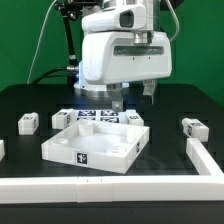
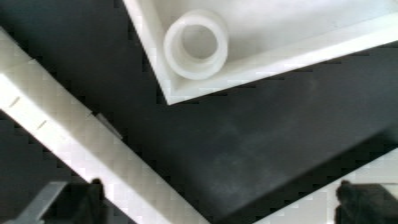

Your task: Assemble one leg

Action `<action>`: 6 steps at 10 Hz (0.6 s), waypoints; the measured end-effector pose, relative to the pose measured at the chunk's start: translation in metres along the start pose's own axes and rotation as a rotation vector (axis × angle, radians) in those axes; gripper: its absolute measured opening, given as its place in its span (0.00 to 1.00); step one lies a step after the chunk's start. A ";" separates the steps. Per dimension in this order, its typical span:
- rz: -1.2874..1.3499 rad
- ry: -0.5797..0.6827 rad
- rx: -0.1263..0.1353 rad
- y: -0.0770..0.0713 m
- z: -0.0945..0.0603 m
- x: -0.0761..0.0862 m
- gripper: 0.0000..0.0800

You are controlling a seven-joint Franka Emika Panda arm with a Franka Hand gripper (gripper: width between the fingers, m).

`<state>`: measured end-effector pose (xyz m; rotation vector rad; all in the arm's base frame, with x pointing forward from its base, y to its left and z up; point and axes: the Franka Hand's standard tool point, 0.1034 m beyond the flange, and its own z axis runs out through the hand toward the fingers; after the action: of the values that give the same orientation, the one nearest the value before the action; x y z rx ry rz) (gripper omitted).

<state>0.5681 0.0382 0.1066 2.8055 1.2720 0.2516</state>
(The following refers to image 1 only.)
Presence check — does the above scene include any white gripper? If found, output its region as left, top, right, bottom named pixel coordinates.
left=82, top=32, right=172, bottom=112

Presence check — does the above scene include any white square tabletop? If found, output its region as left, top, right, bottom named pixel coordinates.
left=41, top=119, right=150, bottom=174

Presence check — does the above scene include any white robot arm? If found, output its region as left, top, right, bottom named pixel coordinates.
left=79, top=0, right=172, bottom=111

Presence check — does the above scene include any AprilTag marker sheet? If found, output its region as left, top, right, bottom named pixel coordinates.
left=76, top=109, right=137, bottom=124

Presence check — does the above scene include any white L-shaped obstacle fence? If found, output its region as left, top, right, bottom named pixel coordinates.
left=0, top=138, right=224, bottom=204

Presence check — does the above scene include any white part at left edge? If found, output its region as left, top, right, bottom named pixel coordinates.
left=0, top=140, right=5, bottom=162

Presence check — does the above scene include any black cable bundle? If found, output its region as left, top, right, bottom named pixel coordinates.
left=31, top=65, right=80, bottom=85

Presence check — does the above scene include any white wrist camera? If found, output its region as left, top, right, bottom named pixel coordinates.
left=82, top=4, right=146, bottom=32

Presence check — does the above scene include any grey cable right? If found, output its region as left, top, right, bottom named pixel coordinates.
left=164, top=0, right=181, bottom=43

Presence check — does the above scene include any white cable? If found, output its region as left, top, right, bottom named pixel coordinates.
left=26, top=0, right=59, bottom=85

